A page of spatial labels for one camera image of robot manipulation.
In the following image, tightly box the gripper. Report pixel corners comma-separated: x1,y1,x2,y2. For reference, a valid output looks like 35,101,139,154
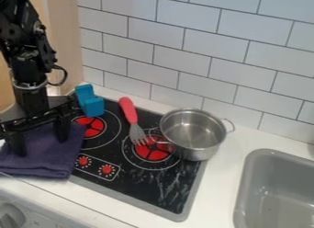
0,79,84,157

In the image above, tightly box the purple cloth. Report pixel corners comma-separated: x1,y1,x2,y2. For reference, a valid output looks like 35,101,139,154
0,120,87,180

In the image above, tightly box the toy stove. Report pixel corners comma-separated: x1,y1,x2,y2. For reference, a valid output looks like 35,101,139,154
45,89,209,222

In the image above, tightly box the blue toy block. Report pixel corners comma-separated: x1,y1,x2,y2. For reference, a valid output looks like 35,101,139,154
73,83,106,118

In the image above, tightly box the silver pot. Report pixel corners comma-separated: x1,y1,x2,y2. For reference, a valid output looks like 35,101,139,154
147,108,236,162

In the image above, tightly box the toy sink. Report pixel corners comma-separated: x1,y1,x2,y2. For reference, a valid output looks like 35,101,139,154
231,148,314,228

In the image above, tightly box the red handled fork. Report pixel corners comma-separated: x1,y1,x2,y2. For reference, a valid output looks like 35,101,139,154
118,97,151,147

